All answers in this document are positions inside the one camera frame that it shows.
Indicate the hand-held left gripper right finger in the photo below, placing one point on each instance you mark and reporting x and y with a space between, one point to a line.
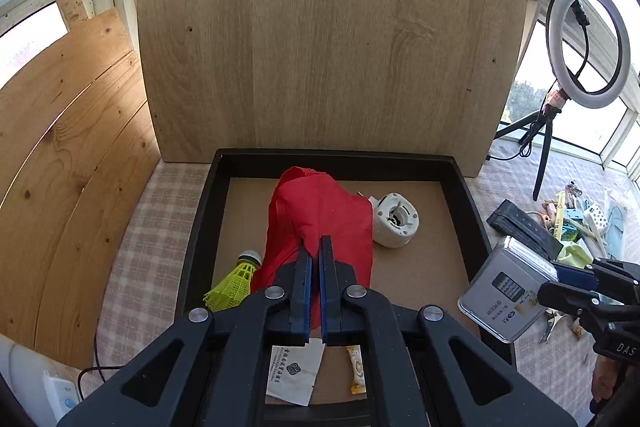
325 297

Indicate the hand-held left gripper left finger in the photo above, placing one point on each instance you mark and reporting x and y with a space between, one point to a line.
303 297

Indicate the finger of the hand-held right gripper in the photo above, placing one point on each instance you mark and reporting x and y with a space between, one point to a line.
565 294
575 271

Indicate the silver tin box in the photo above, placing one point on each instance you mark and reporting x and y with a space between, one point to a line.
500 292

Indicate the red cloth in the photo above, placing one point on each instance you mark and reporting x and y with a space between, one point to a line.
320 212

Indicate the black tray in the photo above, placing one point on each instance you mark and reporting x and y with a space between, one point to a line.
200 227

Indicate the person's right hand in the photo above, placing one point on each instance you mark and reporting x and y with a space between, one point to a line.
604 379

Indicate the metal pliers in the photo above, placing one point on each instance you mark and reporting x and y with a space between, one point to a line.
550 327

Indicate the pile of small sundries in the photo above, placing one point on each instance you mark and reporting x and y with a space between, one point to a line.
585 222

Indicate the black rectangular case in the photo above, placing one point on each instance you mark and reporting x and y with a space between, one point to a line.
525 227

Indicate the yellow shuttlecock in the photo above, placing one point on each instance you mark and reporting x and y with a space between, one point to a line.
232 284

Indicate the white paper napkin packet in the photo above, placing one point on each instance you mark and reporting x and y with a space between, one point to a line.
292 372

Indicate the orange snack packet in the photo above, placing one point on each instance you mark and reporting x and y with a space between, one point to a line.
355 369

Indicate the white round device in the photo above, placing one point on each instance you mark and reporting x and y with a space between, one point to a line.
395 222

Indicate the black tripod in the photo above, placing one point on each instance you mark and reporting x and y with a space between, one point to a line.
545 147

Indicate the white power strip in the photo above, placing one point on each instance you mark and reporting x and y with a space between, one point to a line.
61 394

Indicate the large light wooden board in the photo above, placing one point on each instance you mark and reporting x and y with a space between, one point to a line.
330 32

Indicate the knotty plywood board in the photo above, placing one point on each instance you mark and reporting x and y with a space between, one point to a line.
60 157

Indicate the small wooden strip with holes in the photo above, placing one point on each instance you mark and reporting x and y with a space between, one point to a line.
74 4

